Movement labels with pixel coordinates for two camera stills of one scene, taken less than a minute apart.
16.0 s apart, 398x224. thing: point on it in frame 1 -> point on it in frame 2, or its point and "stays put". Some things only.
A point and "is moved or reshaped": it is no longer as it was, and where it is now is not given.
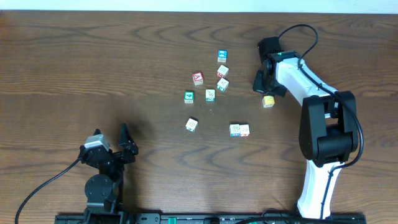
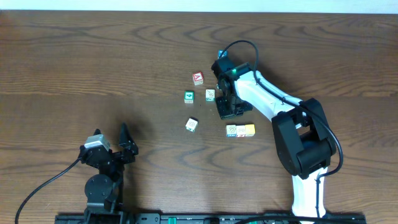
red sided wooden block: x=244 y=130 is moved or reshaped
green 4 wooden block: x=189 y=96 stays put
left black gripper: x=112 y=157 stays put
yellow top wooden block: x=268 y=101 is moved or reshaped
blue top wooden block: x=222 y=55 stays put
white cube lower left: x=191 y=124 stays put
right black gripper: x=257 y=86 -> x=225 y=113
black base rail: x=211 y=219 stays put
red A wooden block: x=198 y=78 stays put
